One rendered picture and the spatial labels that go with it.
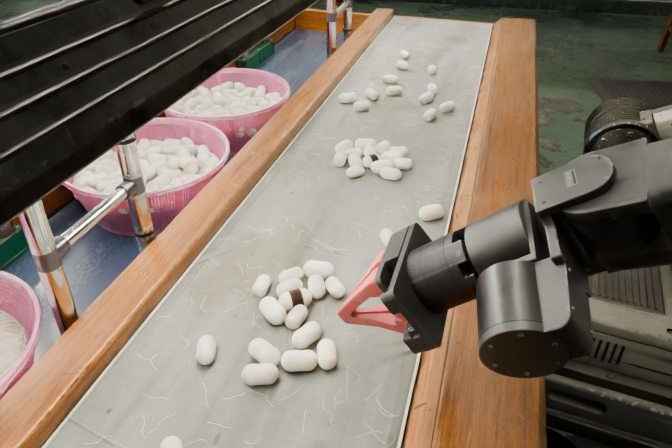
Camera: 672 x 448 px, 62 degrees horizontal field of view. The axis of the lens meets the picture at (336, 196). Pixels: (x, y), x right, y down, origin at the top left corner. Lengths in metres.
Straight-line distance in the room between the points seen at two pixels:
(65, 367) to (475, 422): 0.38
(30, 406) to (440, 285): 0.38
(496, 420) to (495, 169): 0.46
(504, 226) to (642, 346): 0.75
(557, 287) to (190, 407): 0.35
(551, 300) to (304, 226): 0.46
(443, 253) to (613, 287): 0.78
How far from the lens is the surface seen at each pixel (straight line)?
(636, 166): 0.41
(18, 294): 0.74
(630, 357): 1.17
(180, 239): 0.73
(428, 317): 0.47
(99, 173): 0.96
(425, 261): 0.46
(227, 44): 0.45
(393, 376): 0.59
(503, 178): 0.88
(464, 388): 0.56
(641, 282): 1.24
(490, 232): 0.43
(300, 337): 0.59
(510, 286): 0.39
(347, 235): 0.76
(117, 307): 0.66
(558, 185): 0.42
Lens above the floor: 1.19
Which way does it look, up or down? 32 degrees down
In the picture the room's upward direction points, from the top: straight up
